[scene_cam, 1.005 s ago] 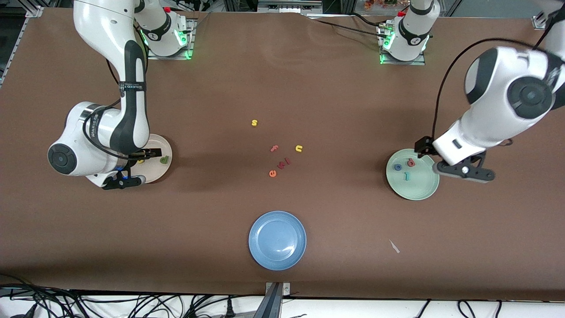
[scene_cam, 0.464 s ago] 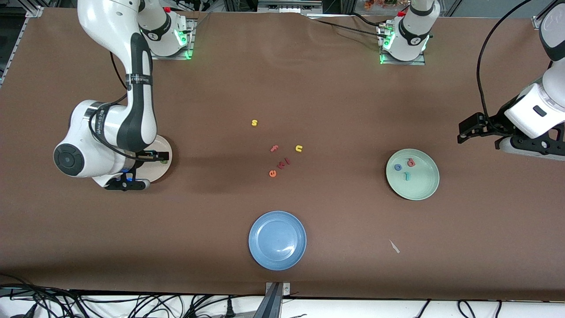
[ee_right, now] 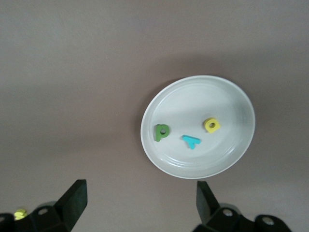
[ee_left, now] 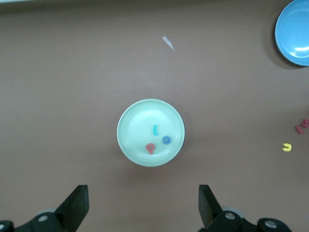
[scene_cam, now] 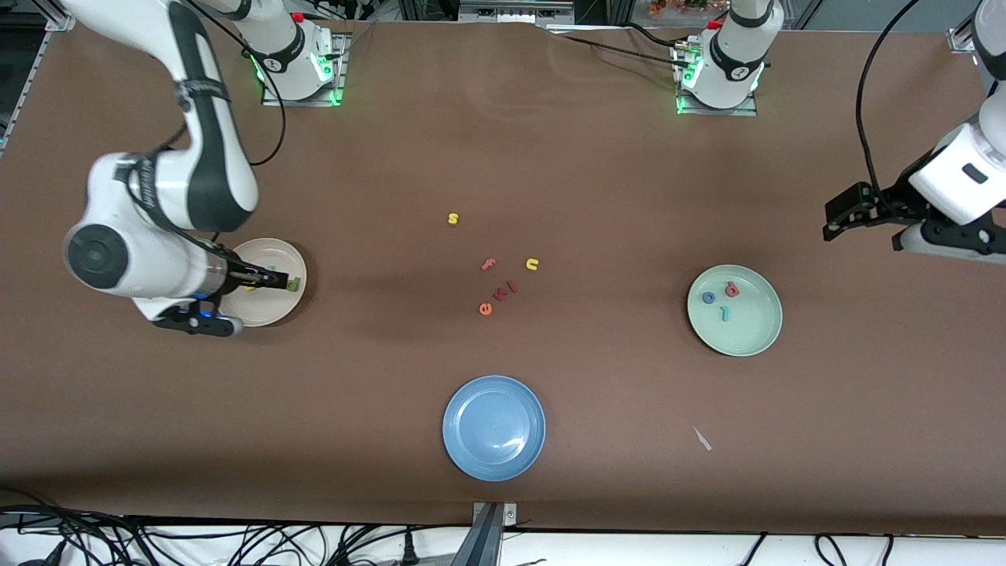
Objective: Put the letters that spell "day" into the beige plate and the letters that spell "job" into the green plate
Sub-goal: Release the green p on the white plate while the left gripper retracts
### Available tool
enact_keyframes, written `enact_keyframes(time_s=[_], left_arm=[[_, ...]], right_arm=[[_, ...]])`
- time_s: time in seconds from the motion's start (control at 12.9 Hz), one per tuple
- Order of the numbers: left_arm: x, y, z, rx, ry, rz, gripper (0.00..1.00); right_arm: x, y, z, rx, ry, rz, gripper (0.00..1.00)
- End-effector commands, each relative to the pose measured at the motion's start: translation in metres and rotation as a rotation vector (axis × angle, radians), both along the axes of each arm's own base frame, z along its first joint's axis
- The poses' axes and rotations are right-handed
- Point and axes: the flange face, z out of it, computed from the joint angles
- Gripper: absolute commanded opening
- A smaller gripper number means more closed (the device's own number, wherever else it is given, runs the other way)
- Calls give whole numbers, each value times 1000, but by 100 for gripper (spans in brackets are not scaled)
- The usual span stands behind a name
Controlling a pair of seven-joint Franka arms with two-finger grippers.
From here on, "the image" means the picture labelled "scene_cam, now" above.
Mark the brown table cover sheet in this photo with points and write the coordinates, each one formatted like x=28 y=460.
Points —
x=157 y=432

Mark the black equipment box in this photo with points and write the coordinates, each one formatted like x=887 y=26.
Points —
x=515 y=9

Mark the pale green plate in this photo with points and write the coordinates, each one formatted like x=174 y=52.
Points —
x=747 y=330

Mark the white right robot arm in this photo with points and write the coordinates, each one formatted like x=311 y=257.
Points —
x=118 y=181

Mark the green foam letter p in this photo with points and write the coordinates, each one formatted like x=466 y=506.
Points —
x=295 y=284

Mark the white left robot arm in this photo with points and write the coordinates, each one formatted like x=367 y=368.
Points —
x=739 y=47

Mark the orange artificial flowers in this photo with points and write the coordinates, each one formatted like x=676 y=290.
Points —
x=684 y=6

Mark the white tape scrap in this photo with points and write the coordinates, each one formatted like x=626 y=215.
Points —
x=703 y=439

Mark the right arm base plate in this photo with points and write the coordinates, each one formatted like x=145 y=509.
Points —
x=338 y=90

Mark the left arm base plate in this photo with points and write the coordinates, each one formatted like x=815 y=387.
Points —
x=688 y=106

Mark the aluminium frame rail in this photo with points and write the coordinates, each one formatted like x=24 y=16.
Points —
x=20 y=86

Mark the red foam letter w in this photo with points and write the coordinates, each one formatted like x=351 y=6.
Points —
x=512 y=289

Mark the aluminium profile post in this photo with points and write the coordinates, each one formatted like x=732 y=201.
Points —
x=487 y=534

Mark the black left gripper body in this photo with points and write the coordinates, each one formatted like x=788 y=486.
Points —
x=894 y=200

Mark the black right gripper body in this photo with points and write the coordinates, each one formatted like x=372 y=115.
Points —
x=236 y=273

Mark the aluminium corner bracket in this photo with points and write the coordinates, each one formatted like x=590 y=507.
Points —
x=63 y=20
x=962 y=41

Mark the blue plate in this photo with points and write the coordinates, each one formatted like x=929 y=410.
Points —
x=494 y=428

